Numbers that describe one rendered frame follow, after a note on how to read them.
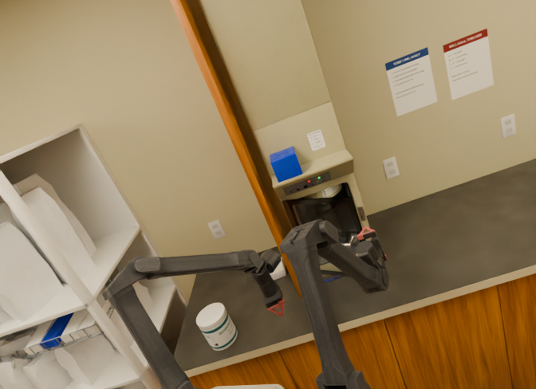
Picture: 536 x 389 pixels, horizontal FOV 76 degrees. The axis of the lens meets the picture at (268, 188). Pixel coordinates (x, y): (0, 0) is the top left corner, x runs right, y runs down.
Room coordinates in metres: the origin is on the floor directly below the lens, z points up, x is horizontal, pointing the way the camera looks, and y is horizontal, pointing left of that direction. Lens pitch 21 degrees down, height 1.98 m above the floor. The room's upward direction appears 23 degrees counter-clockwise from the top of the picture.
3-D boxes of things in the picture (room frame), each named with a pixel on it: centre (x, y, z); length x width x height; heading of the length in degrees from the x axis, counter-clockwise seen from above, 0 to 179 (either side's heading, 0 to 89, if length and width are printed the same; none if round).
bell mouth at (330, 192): (1.40, -0.22, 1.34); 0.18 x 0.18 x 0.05
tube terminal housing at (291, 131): (1.43, -0.21, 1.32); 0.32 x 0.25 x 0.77; 83
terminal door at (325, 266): (1.21, -0.16, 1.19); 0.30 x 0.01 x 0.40; 49
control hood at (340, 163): (1.25, -0.18, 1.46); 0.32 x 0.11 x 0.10; 83
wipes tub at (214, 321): (1.20, 0.43, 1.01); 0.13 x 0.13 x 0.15
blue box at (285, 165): (1.26, -0.10, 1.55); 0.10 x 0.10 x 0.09; 83
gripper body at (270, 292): (1.02, 0.14, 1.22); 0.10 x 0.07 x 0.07; 1
